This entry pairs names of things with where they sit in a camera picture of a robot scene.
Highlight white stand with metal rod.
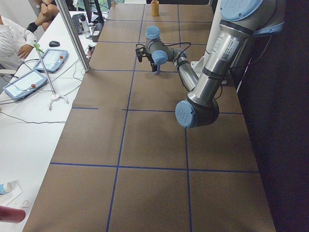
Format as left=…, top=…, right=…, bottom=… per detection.
left=33, top=43, right=69, bottom=111

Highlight aluminium frame post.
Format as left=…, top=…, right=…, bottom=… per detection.
left=55, top=0, right=90, bottom=73

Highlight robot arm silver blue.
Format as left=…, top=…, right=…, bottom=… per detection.
left=145, top=0, right=286, bottom=128

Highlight brown ribbed cup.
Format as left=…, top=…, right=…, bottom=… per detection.
left=151, top=0, right=159, bottom=16

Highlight person in white shirt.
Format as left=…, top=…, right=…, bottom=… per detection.
left=0, top=16, right=37, bottom=70

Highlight upper teach pendant tablet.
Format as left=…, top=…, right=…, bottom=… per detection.
left=38, top=49, right=68, bottom=73

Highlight black computer mouse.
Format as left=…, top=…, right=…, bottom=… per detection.
left=49, top=41, right=60, bottom=47

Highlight teach pendant tablet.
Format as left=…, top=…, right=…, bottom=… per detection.
left=38, top=49, right=68, bottom=73
left=2, top=70, right=47, bottom=100

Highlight lower teach pendant tablet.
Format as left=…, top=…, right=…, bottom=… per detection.
left=2, top=70, right=47, bottom=100

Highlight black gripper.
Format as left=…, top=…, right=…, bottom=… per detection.
left=150, top=59, right=158, bottom=72

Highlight clear water bottle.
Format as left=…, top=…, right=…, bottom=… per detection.
left=82, top=19, right=91, bottom=39

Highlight black keyboard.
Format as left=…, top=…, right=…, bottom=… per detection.
left=72, top=14, right=84, bottom=35

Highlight red cylinder bottle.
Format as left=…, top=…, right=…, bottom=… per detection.
left=0, top=206, right=26, bottom=223

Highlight seated person in background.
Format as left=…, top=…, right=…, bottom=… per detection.
left=27, top=0, right=59, bottom=33

